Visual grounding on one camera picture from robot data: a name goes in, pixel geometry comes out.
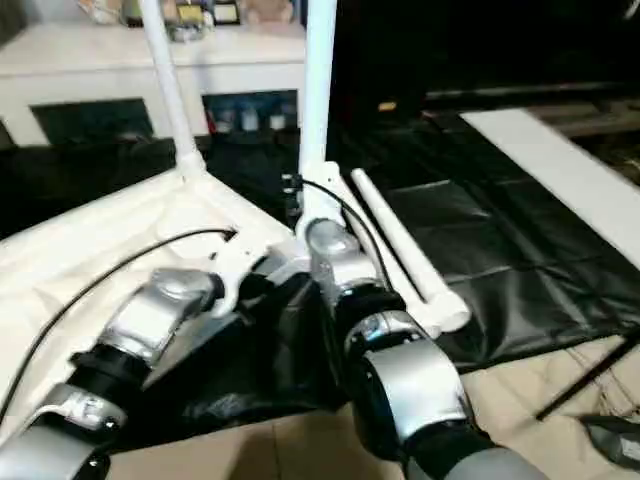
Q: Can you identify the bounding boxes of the white cabinet with glass doors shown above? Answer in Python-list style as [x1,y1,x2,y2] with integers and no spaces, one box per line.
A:
[0,22,312,147]

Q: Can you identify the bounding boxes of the white plastic table top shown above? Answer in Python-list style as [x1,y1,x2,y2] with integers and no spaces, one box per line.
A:
[0,162,307,429]

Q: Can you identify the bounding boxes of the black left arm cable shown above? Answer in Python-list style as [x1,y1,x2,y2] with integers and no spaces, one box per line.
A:
[0,227,240,417]

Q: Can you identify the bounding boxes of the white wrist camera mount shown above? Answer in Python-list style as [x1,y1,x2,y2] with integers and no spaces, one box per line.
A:
[208,228,275,320]
[293,161,347,237]

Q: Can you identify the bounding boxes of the dark green box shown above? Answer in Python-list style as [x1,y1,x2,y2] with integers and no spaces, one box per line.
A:
[119,0,147,27]

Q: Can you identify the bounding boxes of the white spotted bowl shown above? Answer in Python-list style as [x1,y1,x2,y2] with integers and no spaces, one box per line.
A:
[77,0,121,24]

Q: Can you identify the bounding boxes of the black folding stand leg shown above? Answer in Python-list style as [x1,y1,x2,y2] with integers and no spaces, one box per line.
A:
[536,333,640,422]

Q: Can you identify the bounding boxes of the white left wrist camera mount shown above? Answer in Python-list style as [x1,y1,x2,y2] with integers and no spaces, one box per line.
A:
[208,228,275,320]

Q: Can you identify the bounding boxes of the black work mat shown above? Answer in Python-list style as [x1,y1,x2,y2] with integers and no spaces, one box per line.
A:
[0,107,640,426]

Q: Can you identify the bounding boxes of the dark grey floor device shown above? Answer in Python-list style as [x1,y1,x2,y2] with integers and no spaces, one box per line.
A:
[581,413,640,472]

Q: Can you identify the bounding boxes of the white flat board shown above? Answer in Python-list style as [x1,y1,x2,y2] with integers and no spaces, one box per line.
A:
[458,108,640,257]

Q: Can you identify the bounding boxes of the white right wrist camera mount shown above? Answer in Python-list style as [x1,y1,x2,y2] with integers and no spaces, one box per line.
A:
[293,161,347,237]

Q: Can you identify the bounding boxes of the dark framed plaque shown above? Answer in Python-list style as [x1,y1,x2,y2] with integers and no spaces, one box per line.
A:
[214,0,242,26]

